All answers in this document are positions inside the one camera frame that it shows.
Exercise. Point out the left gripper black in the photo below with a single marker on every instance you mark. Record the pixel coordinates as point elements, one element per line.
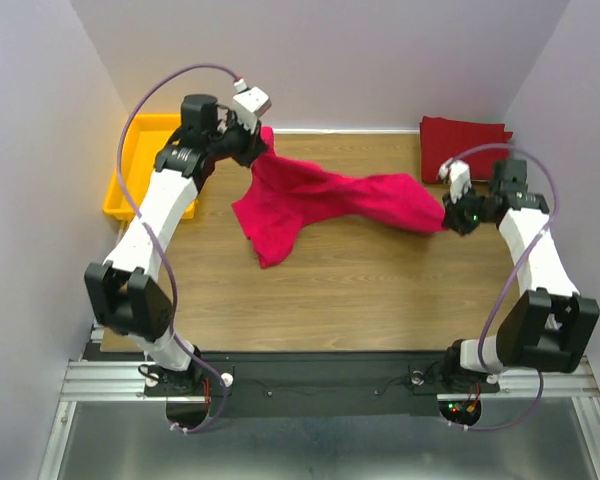
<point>253,145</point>

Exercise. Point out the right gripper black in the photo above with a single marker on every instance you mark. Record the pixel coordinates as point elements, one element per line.
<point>451,218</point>

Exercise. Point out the pink red t shirt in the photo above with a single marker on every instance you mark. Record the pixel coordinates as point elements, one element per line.
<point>286,195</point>

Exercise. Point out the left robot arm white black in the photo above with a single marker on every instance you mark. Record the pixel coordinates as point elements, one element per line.
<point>123,290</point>

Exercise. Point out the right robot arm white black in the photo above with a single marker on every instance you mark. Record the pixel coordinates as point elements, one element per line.
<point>551,323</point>

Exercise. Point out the folded dark red shirt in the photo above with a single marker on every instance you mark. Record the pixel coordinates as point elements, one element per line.
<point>441,139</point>

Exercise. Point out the yellow plastic tray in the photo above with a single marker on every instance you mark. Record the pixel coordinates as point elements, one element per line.
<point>147,135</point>

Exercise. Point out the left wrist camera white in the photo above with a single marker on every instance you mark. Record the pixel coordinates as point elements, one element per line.
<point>250,105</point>

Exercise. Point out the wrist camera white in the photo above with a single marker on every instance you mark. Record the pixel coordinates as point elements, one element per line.
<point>250,105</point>
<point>457,174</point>

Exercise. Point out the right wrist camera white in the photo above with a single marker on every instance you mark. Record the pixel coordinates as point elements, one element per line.
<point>457,174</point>

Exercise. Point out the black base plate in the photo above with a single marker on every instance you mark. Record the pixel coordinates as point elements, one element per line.
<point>316,384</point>

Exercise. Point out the aluminium rail frame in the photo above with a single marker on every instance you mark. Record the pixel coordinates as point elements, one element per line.
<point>532,428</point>

